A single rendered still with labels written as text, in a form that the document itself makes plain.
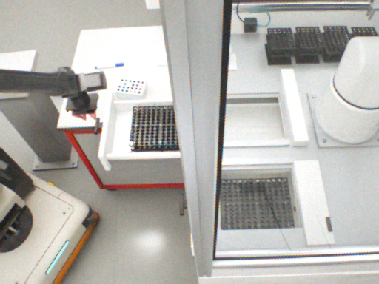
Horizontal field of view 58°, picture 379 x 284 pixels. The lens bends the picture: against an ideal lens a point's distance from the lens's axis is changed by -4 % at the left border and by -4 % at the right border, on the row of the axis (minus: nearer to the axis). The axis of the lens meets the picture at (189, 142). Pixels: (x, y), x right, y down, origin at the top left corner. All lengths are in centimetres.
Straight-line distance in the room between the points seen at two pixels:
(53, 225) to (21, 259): 22
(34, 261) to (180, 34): 174
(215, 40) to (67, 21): 316
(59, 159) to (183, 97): 212
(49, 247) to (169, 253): 64
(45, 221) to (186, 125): 168
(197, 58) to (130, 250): 185
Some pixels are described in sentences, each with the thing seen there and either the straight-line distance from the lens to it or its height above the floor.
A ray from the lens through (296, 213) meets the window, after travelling 61.
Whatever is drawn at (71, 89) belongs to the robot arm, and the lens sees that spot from 102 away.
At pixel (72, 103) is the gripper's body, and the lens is 120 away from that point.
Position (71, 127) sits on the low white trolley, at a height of 76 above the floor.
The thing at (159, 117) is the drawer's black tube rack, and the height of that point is 90.
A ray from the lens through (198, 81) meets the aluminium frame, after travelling 29.
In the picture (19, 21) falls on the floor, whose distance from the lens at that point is 361.
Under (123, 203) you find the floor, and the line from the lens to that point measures 217.
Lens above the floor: 196
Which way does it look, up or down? 58 degrees down
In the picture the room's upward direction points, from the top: 5 degrees counter-clockwise
